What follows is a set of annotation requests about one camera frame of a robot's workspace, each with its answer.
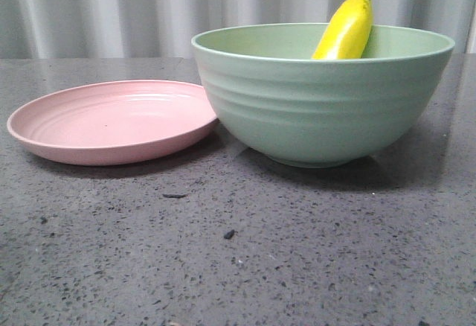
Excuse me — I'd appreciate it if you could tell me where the pink plate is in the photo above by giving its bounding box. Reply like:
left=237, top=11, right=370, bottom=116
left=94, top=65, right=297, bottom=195
left=7, top=80, right=218, bottom=166

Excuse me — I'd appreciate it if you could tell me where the green bowl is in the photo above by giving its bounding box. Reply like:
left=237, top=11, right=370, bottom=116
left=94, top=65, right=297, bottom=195
left=191, top=23, right=454, bottom=167

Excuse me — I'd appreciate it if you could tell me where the yellow banana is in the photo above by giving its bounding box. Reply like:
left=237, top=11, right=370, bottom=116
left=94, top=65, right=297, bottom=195
left=312, top=0, right=373, bottom=60

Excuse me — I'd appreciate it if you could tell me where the white curtain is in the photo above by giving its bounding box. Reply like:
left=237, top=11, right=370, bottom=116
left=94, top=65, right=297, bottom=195
left=1, top=0, right=475, bottom=59

